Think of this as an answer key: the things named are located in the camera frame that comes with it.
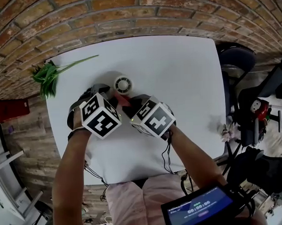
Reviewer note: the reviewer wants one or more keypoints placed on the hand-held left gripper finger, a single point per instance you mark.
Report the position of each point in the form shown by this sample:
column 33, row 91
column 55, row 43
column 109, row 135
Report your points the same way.
column 102, row 86

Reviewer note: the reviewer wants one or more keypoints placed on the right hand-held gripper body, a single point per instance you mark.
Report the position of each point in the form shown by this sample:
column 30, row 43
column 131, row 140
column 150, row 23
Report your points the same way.
column 155, row 120

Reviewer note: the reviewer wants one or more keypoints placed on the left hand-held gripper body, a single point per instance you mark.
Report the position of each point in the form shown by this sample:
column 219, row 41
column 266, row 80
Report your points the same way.
column 99, row 118

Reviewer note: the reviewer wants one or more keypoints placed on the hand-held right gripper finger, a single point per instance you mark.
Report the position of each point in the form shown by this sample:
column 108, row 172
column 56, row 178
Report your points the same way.
column 130, row 111
column 141, row 98

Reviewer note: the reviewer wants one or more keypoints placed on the pink cloth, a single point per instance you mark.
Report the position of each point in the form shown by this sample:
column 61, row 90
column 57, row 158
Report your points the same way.
column 123, row 100

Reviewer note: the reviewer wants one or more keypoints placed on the small white round fan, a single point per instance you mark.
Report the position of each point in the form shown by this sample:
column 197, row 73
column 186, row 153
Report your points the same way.
column 122, row 83

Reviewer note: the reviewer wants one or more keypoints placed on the person's right forearm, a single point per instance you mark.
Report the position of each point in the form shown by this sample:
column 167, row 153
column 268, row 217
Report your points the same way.
column 193, row 158

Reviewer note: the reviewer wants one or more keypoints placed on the person's left forearm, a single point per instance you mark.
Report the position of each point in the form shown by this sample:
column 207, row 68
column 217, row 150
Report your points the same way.
column 69, row 176

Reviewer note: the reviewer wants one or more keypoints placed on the person's left hand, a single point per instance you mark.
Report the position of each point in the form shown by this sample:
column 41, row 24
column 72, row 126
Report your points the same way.
column 77, row 118

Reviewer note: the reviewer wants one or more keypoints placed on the black wrist band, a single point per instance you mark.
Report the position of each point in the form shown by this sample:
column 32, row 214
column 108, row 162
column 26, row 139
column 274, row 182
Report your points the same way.
column 73, row 134

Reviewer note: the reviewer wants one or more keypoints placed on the green leafy plant sprig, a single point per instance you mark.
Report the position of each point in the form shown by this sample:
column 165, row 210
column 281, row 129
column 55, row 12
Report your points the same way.
column 48, row 76

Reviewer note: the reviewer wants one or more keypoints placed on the pink artificial flower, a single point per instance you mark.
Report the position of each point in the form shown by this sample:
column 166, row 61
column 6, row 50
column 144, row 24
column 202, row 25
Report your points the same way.
column 229, row 132

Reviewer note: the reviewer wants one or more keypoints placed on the red box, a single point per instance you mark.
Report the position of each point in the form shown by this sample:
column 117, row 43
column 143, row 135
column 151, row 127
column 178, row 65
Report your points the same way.
column 11, row 110

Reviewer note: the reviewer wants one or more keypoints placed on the person's pink clothing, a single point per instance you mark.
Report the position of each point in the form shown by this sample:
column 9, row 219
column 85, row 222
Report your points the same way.
column 135, row 206

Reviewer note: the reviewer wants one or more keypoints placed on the small purple object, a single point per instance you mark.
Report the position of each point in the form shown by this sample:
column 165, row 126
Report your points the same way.
column 10, row 130

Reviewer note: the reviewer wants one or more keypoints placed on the black office chair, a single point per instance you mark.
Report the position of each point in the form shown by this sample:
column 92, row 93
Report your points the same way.
column 249, row 99

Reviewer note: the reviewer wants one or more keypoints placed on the black tablet with blue screen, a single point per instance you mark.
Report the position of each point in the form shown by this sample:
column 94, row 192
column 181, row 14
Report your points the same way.
column 199, row 209

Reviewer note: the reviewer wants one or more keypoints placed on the black folding chair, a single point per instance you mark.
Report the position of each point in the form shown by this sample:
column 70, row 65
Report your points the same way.
column 238, row 58

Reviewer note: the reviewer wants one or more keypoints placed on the red and white toy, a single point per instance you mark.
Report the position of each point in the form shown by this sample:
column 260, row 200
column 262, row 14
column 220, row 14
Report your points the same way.
column 261, row 109

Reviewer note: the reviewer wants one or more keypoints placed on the white shelf unit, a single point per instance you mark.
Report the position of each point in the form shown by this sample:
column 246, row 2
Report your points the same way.
column 9, row 183

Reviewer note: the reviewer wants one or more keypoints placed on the black tablet mount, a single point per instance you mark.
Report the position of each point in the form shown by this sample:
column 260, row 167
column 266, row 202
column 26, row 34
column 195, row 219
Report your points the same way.
column 241, row 198

